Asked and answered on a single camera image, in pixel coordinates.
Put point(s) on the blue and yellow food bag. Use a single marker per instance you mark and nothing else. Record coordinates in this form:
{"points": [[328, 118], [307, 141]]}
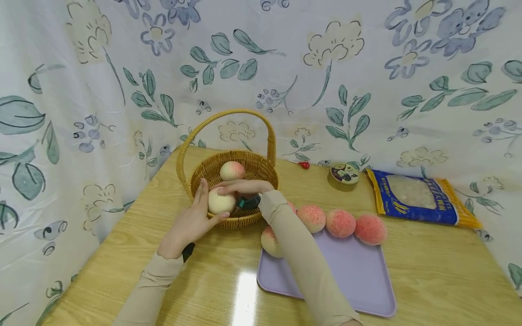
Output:
{"points": [[420, 199]]}

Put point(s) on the person's left forearm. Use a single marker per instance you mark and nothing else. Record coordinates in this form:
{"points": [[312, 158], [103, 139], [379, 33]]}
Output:
{"points": [[149, 292]]}

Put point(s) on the person's right forearm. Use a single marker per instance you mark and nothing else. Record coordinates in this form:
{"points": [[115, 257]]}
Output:
{"points": [[306, 262]]}

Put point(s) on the pink and cream peach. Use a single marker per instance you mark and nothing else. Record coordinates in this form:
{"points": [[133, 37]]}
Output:
{"points": [[340, 222], [232, 171], [269, 242], [312, 218], [222, 203], [370, 229]]}

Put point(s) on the black wrist band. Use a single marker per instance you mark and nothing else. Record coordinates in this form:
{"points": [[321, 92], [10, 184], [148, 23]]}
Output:
{"points": [[248, 202], [188, 251]]}

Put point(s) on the person's right hand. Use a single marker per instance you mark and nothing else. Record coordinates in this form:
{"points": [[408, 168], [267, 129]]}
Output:
{"points": [[248, 187]]}

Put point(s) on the person's left index finger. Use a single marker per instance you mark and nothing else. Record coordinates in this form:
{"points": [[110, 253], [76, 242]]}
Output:
{"points": [[202, 194]]}

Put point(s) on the person's left hand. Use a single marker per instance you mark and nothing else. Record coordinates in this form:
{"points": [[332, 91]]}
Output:
{"points": [[189, 228]]}

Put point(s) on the lilac plastic tray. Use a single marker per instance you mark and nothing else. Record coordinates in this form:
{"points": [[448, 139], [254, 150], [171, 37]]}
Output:
{"points": [[355, 271]]}

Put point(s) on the small red object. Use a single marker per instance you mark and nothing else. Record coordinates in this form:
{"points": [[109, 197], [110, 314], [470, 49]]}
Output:
{"points": [[304, 165]]}

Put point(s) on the person's right fingers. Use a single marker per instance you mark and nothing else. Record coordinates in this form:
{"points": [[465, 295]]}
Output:
{"points": [[228, 188]]}

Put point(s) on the person's left thumb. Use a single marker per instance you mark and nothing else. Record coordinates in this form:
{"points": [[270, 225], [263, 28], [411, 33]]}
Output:
{"points": [[218, 218]]}

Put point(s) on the round gold tin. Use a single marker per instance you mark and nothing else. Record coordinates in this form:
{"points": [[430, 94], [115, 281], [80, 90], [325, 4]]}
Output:
{"points": [[343, 176]]}

